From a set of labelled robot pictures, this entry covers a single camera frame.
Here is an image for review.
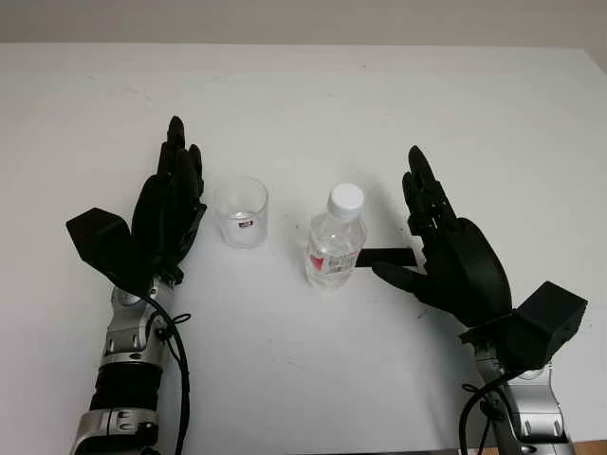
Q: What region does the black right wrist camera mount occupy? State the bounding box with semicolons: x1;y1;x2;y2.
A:
458;281;589;380

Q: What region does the clear glass cup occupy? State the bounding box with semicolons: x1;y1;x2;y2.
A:
212;175;269;250

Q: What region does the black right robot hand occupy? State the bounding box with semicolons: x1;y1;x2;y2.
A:
371;145;514;329

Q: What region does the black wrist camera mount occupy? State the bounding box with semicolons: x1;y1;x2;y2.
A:
64;207;156;300
458;281;589;380

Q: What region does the black tape strip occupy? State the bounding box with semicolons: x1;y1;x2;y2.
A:
355;246;419;268

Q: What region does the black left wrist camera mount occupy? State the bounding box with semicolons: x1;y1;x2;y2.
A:
64;207;156;300

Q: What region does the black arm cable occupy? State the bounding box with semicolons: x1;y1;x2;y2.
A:
141;282;193;455
458;377;509;455

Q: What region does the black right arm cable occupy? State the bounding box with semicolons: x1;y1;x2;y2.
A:
458;377;509;455

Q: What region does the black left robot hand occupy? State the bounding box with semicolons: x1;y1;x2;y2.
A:
130;115;209;288

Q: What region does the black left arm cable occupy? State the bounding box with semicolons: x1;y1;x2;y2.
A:
141;282;193;455

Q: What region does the clear plastic water bottle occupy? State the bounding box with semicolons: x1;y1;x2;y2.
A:
303;182;369;291

